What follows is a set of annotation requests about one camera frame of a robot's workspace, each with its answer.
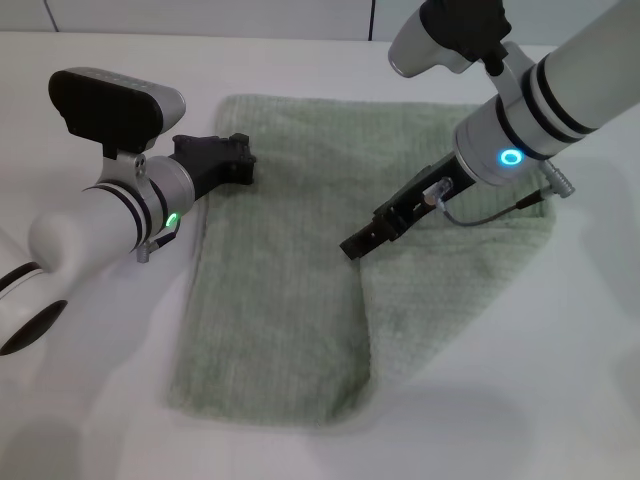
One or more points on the light green ribbed towel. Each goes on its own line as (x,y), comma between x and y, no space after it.
(280,300)

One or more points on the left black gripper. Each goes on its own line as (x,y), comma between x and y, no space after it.
(207,160)

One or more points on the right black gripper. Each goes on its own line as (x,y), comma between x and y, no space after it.
(420,200)

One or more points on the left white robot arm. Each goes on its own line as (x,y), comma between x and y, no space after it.
(85,230)

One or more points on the left wrist black silver camera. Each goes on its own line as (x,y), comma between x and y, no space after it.
(110,105)

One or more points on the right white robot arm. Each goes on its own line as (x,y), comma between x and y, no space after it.
(575,85)

